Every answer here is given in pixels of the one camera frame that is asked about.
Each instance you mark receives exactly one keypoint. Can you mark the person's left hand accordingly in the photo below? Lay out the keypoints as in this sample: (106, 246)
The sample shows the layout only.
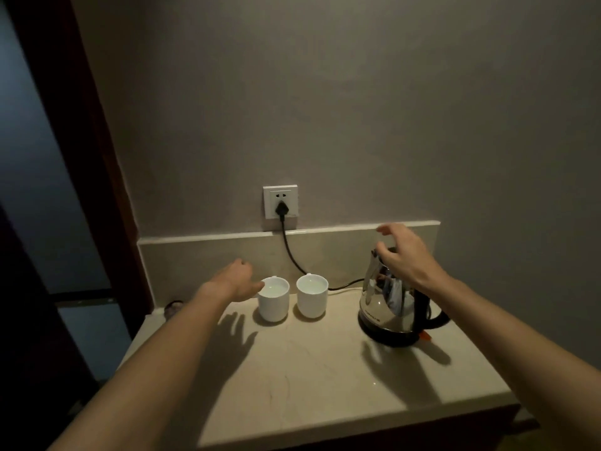
(235, 284)

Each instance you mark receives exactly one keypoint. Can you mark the person's right hand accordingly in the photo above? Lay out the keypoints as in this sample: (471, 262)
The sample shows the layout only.
(413, 263)

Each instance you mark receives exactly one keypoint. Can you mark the white cup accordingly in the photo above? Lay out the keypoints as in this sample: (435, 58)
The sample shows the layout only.
(272, 307)
(312, 300)

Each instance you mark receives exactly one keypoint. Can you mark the person's left forearm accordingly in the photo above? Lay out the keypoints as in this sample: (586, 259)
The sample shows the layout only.
(141, 385)

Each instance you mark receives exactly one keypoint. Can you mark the person's right forearm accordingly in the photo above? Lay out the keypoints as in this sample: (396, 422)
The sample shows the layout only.
(516, 366)

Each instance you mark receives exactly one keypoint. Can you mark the black round kettle base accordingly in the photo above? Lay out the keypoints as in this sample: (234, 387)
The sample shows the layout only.
(385, 338)

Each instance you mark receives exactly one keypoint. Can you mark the beige stone countertop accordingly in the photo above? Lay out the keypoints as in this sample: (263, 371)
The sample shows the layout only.
(328, 371)

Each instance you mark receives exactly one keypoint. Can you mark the beige stone backsplash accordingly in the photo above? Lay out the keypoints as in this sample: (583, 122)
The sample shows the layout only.
(188, 267)

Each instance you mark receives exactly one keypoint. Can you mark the crumpled purple-grey cloth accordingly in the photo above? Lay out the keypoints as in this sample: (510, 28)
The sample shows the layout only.
(173, 309)

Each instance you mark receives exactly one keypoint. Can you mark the dark wooden door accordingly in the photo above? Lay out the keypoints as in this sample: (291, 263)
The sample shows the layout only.
(28, 371)

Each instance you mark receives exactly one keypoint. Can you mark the frosted glass door panel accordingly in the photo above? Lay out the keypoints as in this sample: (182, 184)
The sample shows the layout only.
(33, 183)

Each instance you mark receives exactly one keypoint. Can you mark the white wall socket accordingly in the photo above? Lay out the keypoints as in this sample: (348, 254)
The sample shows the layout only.
(270, 194)

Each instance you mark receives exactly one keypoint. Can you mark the dark wooden door frame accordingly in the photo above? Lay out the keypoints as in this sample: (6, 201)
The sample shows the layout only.
(70, 112)

